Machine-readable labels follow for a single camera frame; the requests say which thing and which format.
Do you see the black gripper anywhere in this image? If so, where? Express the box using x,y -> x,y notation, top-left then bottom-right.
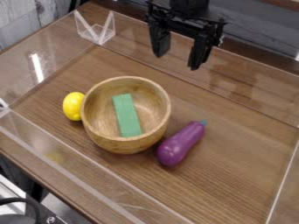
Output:
145,0 -> 227,71

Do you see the brown wooden bowl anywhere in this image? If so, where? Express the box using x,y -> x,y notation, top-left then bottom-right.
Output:
80,76 -> 172,154

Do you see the purple toy eggplant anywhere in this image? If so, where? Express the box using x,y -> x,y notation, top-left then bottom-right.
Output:
156,120 -> 207,167

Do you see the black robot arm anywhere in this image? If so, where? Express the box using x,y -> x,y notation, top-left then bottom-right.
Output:
145,0 -> 227,71

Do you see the green rectangular block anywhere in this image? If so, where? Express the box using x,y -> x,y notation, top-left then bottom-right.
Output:
112,94 -> 143,137

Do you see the yellow toy lemon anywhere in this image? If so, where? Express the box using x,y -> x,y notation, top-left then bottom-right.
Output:
61,92 -> 84,121

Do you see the clear acrylic corner bracket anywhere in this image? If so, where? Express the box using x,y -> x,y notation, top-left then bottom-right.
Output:
73,10 -> 116,46

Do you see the clear acrylic tray enclosure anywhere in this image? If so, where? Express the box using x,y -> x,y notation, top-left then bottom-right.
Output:
0,9 -> 299,224

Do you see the black cable lower left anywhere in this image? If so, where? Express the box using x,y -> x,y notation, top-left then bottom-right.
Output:
0,197 -> 43,224

